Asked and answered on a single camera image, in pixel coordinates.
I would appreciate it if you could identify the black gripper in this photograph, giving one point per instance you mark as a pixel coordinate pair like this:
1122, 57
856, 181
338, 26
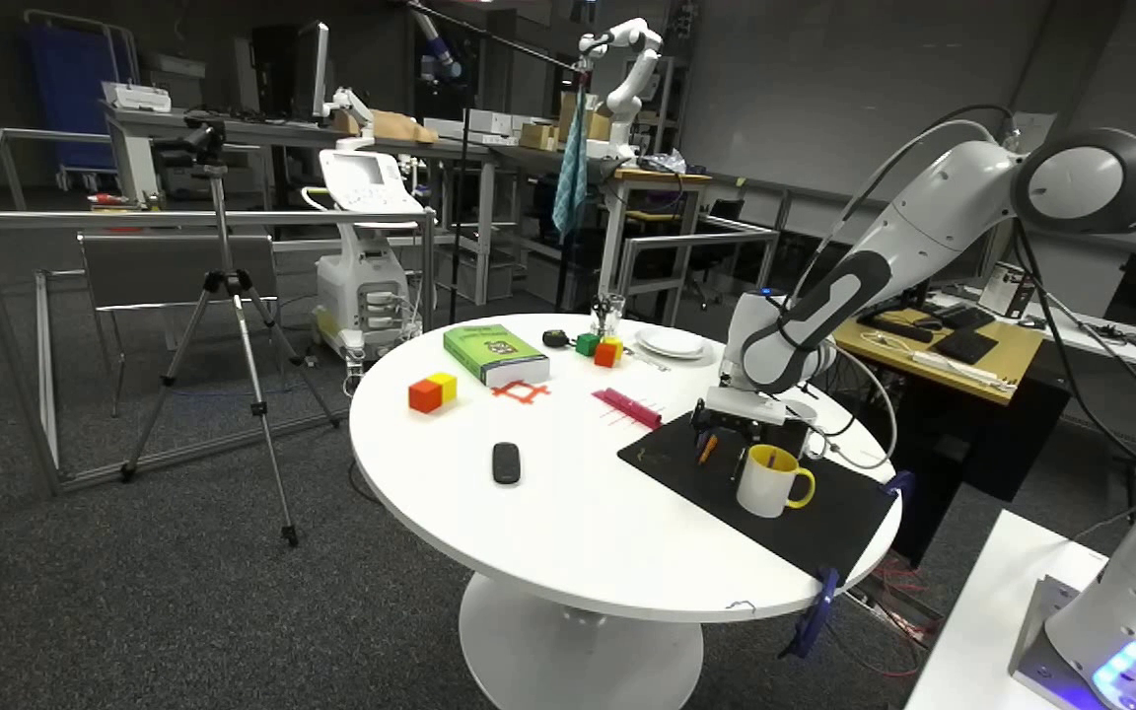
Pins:
724, 419

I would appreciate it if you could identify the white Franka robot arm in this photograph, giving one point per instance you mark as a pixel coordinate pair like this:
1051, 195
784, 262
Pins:
937, 211

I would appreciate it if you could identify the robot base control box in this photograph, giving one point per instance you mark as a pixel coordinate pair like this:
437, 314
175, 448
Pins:
1122, 634

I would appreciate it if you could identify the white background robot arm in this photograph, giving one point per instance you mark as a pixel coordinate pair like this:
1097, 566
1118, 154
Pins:
628, 79

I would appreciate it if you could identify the orange pen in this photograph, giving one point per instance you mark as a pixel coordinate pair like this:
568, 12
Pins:
709, 450

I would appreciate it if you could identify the yellow mug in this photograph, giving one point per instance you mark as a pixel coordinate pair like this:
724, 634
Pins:
766, 483

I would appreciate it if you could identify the black table mat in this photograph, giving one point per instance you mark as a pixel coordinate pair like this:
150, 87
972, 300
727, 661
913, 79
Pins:
727, 507

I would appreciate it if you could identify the pink ruler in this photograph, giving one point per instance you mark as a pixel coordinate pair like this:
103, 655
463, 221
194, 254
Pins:
628, 407

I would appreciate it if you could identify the large white plate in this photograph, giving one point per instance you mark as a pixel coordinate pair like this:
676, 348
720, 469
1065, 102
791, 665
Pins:
672, 348

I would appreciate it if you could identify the orange-red block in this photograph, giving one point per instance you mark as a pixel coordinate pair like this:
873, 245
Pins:
608, 352

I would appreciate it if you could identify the glass holding utensils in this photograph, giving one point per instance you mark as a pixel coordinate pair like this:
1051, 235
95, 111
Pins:
608, 321

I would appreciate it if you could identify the green block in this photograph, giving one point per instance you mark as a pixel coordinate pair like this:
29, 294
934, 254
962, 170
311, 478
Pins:
584, 344

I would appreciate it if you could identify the blue tape strip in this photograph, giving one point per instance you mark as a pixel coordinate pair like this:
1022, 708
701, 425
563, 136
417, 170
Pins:
898, 490
810, 616

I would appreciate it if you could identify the small black round object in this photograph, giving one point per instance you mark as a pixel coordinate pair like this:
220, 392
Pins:
553, 337

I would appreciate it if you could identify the black oval object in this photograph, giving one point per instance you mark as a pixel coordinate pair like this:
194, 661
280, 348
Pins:
507, 463

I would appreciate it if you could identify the green book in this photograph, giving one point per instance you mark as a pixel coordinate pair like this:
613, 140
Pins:
492, 352

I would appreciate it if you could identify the wooden top desk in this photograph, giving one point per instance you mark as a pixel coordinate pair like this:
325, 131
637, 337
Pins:
963, 361

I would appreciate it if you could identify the yellow cube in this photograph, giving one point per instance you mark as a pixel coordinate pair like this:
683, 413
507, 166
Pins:
445, 385

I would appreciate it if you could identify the red cube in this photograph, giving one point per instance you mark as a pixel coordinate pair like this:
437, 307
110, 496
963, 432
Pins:
422, 398

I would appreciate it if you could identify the teal hanging cloth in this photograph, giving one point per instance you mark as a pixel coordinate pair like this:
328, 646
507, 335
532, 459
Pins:
568, 181

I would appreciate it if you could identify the white robot platform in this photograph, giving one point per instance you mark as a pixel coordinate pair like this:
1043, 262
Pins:
989, 616

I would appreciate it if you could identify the white wheeled machine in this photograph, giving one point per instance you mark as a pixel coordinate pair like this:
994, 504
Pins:
366, 283

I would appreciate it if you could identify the orange plastic frame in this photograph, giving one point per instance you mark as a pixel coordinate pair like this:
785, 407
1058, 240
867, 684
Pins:
522, 392

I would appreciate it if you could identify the white table pedestal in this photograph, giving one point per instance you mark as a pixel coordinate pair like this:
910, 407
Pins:
583, 654

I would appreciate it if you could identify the camera tripod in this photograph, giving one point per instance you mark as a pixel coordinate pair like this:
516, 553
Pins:
248, 357

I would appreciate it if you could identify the metal frame railing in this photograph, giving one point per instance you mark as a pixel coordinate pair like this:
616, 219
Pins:
199, 219

